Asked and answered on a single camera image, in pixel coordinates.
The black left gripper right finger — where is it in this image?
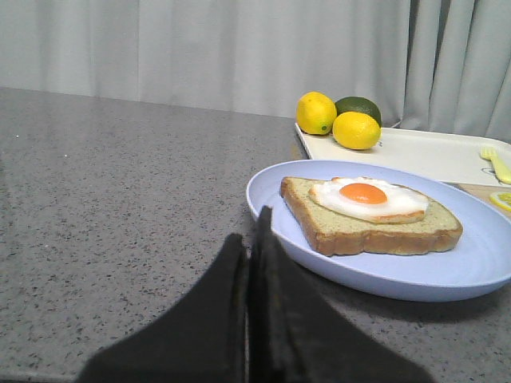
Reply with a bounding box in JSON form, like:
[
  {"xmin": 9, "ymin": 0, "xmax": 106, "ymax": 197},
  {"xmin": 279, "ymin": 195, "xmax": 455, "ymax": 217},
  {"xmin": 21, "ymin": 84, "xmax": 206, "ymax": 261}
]
[{"xmin": 248, "ymin": 207, "xmax": 433, "ymax": 382}]

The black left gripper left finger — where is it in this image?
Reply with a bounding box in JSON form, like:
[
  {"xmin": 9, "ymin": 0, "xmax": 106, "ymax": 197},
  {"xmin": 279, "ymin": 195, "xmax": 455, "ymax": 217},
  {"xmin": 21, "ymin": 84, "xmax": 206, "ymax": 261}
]
[{"xmin": 77, "ymin": 234, "xmax": 248, "ymax": 382}]

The bread slice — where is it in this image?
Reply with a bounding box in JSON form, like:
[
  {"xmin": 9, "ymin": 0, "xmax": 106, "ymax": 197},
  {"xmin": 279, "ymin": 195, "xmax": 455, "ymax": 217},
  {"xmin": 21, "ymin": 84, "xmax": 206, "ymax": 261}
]
[{"xmin": 280, "ymin": 176, "xmax": 463, "ymax": 256}]

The fried egg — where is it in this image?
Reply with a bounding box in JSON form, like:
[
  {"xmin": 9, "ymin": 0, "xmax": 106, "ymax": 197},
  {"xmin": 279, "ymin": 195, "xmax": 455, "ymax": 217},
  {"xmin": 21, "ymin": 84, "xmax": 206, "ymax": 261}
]
[{"xmin": 308, "ymin": 177, "xmax": 430, "ymax": 223}]

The light blue plate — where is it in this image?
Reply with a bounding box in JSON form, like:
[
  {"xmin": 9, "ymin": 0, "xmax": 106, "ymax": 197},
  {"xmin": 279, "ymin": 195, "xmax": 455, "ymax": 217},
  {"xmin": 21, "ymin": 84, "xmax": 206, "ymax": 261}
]
[{"xmin": 246, "ymin": 160, "xmax": 510, "ymax": 302}]

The white tray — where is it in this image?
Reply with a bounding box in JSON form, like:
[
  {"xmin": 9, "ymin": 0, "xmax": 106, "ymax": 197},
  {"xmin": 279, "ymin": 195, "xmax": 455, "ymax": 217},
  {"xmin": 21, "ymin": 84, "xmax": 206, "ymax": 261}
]
[{"xmin": 295, "ymin": 126, "xmax": 510, "ymax": 186}]

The front yellow lemon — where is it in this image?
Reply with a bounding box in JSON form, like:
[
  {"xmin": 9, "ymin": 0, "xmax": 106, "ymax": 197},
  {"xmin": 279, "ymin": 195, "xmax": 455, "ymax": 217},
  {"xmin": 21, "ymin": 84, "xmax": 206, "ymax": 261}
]
[{"xmin": 332, "ymin": 111, "xmax": 382, "ymax": 150}]

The yellow lemon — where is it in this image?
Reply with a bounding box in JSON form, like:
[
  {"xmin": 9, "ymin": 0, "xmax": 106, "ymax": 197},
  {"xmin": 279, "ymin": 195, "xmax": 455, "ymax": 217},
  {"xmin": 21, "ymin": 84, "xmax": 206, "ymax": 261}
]
[
  {"xmin": 295, "ymin": 91, "xmax": 337, "ymax": 136},
  {"xmin": 332, "ymin": 111, "xmax": 382, "ymax": 150}
]

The left yellow lemon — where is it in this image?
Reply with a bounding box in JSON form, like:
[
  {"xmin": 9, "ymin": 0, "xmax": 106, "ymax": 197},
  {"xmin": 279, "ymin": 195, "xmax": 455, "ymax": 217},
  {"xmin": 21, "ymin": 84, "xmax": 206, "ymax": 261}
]
[{"xmin": 295, "ymin": 91, "xmax": 337, "ymax": 136}]

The wooden cutting board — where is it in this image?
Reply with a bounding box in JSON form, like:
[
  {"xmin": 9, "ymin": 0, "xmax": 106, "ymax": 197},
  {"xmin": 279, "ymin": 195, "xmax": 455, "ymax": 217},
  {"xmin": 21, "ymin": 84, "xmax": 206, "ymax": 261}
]
[{"xmin": 454, "ymin": 184, "xmax": 510, "ymax": 218}]

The green lime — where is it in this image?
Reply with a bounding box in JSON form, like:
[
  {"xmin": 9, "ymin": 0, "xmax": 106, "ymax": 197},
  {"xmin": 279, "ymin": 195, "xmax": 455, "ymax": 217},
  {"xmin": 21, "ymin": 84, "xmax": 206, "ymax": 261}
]
[{"xmin": 335, "ymin": 96, "xmax": 382, "ymax": 126}]

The lemon slice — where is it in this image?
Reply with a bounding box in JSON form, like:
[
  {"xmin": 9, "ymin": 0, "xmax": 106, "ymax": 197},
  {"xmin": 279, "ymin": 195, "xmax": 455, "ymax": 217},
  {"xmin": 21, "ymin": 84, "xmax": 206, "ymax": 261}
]
[{"xmin": 489, "ymin": 191, "xmax": 511, "ymax": 211}]

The yellow plastic fork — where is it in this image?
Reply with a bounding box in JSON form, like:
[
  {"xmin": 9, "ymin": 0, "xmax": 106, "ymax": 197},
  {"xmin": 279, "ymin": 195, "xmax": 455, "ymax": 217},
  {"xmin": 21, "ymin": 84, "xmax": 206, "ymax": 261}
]
[{"xmin": 480, "ymin": 147, "xmax": 511, "ymax": 184}]

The grey curtain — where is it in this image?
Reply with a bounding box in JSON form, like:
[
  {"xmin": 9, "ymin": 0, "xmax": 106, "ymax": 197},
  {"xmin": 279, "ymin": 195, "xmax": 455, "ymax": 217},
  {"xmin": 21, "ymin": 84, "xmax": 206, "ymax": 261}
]
[{"xmin": 1, "ymin": 1, "xmax": 510, "ymax": 141}]

